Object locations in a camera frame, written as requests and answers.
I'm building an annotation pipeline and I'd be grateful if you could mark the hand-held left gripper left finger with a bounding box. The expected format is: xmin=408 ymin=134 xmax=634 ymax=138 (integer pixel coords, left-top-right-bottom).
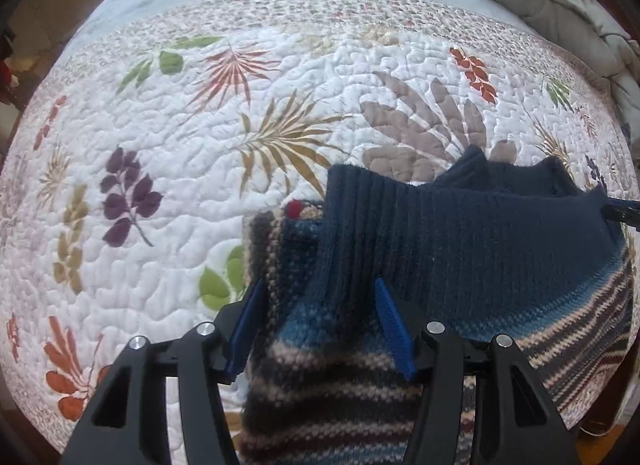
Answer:
xmin=60 ymin=277 xmax=266 ymax=465

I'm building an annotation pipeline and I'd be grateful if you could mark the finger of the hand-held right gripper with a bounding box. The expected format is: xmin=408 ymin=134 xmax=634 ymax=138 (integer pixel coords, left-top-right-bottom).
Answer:
xmin=601 ymin=196 xmax=640 ymax=232

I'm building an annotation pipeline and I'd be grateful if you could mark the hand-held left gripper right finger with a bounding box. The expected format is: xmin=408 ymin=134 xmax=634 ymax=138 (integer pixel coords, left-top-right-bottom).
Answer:
xmin=375 ymin=277 xmax=583 ymax=465

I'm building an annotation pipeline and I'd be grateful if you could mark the striped knit sweater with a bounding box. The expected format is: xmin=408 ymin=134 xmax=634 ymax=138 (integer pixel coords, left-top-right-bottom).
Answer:
xmin=240 ymin=145 xmax=638 ymax=465

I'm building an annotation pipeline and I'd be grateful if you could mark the floral quilted bedspread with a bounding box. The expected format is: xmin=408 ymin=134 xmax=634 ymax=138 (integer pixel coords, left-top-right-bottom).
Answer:
xmin=0 ymin=0 xmax=638 ymax=456

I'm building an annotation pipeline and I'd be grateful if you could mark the white cable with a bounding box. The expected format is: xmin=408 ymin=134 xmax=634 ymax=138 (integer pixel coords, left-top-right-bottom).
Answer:
xmin=582 ymin=405 xmax=623 ymax=438

